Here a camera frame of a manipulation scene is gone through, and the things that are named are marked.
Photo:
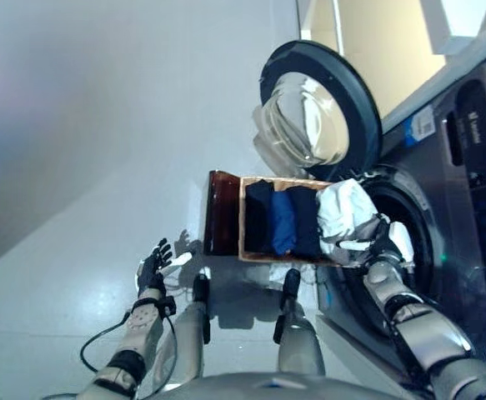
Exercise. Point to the blue white label sticker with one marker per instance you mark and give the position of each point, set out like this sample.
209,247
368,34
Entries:
419,125

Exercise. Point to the glossy dark brown stool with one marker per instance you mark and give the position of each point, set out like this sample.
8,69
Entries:
221,212

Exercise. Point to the round glass washer door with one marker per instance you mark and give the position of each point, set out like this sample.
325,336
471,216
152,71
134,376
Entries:
317,112

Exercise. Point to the black knit garment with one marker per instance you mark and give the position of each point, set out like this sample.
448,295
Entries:
307,221

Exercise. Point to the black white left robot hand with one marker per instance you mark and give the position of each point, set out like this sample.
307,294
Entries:
151,275

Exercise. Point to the white garment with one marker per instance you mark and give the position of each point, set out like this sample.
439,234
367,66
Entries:
342,208

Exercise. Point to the silver right robot leg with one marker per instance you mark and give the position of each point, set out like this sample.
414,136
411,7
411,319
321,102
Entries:
299,341

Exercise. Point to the silver robot leg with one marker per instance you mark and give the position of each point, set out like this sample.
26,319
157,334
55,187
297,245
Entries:
188,333
299,341

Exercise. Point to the grey robot torso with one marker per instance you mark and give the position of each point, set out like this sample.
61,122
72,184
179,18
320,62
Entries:
267,387

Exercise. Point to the wicker laundry basket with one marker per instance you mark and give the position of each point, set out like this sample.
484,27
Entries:
284,260

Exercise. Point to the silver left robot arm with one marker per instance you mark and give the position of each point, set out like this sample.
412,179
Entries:
138,329

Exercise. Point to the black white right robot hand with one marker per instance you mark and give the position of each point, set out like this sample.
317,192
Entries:
397,241

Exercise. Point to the silver left robot leg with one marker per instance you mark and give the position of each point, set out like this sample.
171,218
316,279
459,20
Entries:
188,333

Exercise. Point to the blue garment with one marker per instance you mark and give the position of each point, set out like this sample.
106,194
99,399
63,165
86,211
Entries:
282,221

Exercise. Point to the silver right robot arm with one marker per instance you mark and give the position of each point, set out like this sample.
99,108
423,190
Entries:
426,329

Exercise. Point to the dark grey washing machine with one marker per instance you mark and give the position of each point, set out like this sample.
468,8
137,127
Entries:
467,208

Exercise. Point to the dark navy folded garment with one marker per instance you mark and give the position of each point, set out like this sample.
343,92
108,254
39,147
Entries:
257,216

